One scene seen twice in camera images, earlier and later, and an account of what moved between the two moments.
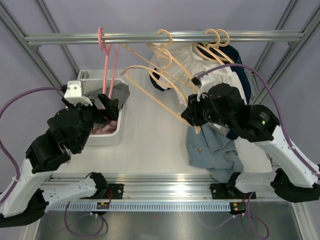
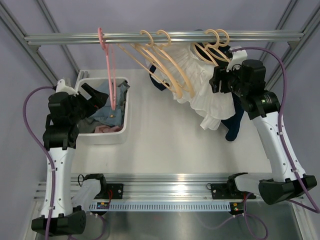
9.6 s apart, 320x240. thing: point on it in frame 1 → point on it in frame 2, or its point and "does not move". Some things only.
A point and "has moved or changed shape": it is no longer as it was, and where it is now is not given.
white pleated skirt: x=177 y=63 does not move
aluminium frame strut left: x=33 y=51 does not move
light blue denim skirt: x=209 y=148 → x=105 y=114
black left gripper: x=110 y=113 → x=97 y=100
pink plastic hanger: x=100 y=41 has moved or changed shape
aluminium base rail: x=159 y=186 does not move
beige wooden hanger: x=196 y=130 → x=158 y=48
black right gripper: x=191 y=114 → x=219 y=75
